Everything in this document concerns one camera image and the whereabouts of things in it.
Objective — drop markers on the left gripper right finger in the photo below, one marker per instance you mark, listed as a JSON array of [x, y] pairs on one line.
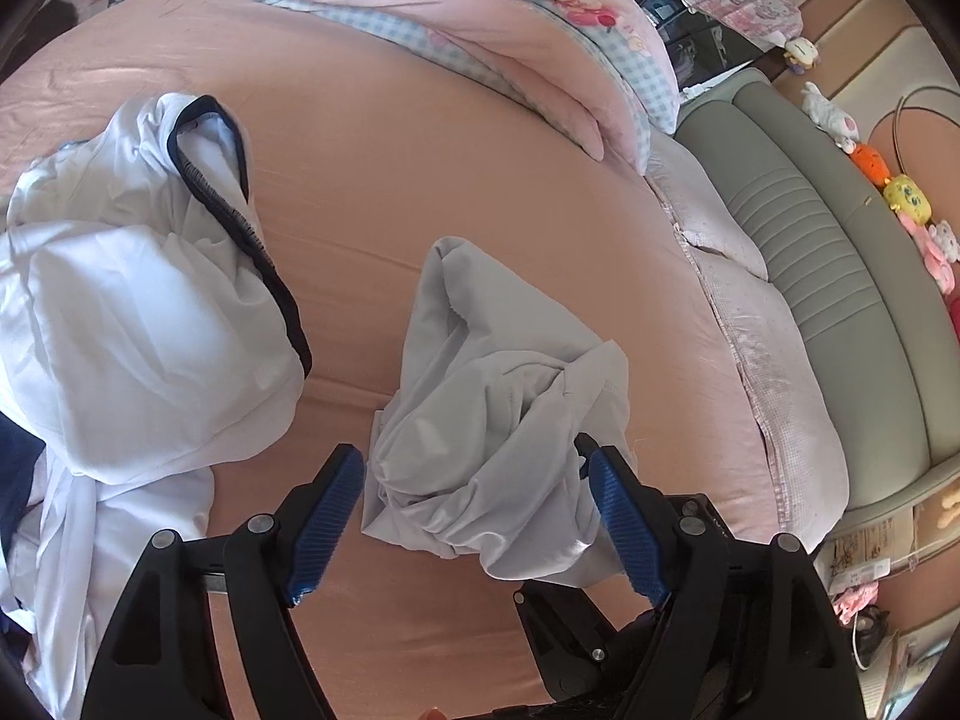
[[741, 629]]

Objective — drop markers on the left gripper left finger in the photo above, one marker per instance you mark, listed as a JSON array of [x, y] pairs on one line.
[[159, 659]]

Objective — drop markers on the white navy-trimmed jacket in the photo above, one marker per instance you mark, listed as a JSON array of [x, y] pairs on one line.
[[474, 455]]

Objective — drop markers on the white navy-trimmed pants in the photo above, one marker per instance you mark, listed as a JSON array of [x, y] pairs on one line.
[[147, 337]]

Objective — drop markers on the grey padded headboard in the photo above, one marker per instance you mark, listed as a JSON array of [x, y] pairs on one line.
[[875, 328]]

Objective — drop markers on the pink white plush toy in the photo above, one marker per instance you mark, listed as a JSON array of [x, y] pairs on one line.
[[938, 247]]

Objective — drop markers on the yellow plush toy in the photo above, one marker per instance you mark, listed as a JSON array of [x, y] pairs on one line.
[[903, 195]]

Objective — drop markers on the orange plush toy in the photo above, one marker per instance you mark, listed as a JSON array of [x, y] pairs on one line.
[[872, 164]]

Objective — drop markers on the pink bed sheet mattress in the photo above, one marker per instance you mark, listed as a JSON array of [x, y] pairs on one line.
[[362, 156]]

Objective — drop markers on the small monkey plush toy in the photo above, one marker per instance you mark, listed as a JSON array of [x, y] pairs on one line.
[[800, 55]]

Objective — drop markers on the pink hanging garment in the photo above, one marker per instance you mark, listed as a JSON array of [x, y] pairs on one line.
[[767, 24]]

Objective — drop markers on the folded pink checkered quilt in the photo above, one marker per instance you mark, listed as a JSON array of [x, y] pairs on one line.
[[595, 70]]

